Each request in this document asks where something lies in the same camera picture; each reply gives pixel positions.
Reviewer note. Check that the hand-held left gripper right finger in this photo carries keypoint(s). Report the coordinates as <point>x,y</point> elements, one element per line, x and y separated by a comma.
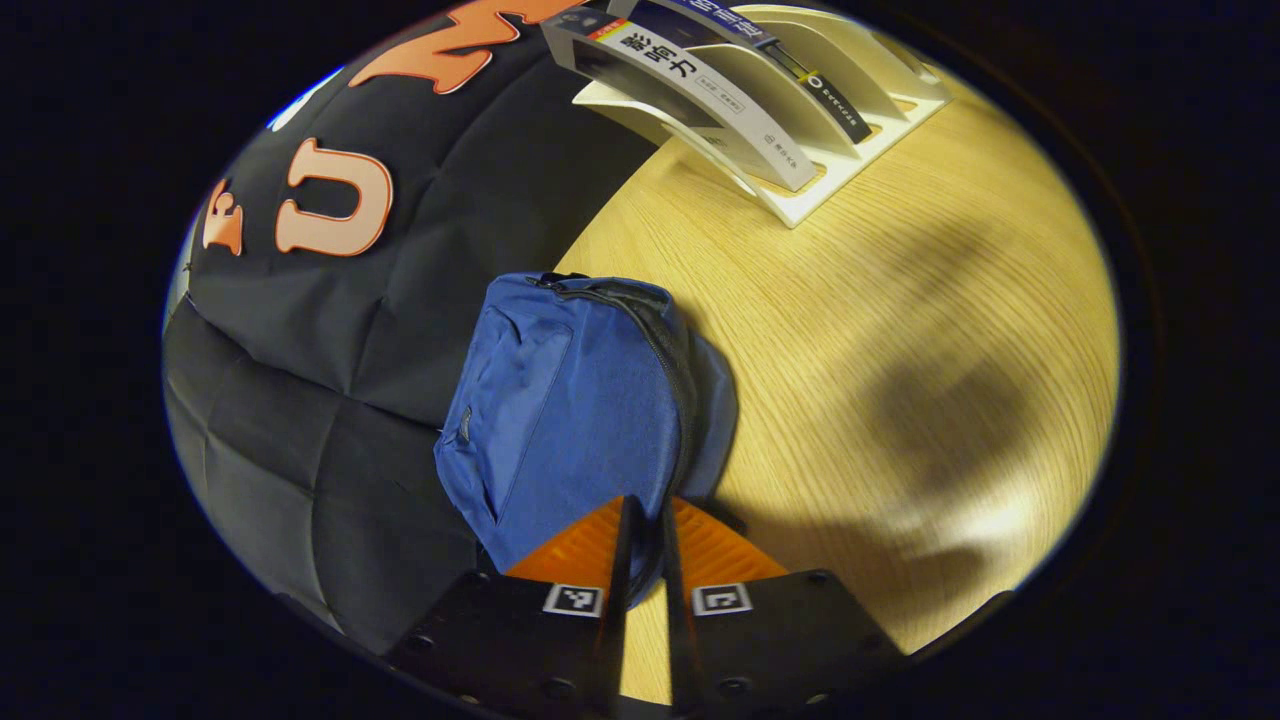
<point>780,640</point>

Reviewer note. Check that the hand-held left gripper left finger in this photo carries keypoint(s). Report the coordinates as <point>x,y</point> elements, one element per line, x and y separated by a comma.
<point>520,640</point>

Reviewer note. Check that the blue schoolbag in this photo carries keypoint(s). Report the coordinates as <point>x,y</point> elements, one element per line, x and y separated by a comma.
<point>570,400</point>

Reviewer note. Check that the white bookshelf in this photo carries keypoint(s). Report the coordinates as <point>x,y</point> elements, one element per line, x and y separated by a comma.
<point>800,205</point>

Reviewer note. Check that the dark blue book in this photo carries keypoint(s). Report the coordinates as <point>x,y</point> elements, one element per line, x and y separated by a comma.
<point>830,95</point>

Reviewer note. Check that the white photo cover book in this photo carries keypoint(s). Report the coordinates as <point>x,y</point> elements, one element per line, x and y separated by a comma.
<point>700,90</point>

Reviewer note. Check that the black backdrop cloth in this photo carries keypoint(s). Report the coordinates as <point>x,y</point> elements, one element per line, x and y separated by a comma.
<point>330,400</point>

